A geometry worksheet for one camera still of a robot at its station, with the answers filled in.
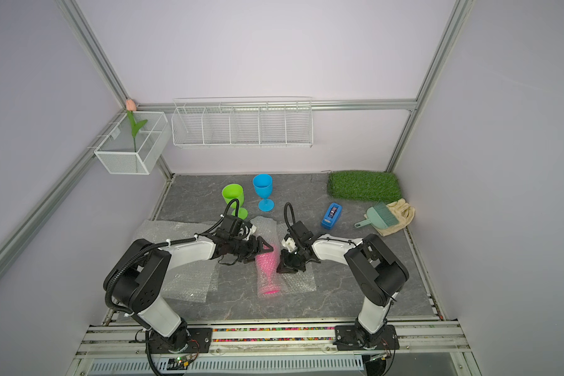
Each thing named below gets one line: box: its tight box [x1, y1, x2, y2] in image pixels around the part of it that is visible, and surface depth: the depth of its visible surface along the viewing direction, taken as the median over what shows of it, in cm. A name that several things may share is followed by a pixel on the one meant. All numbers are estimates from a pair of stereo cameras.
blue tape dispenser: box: [321, 202, 344, 231], surface depth 103 cm
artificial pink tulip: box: [125, 98, 149, 152], surface depth 92 cm
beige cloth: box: [376, 198, 416, 237], surface depth 107 cm
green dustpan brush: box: [354, 200, 399, 230], surface depth 105 cm
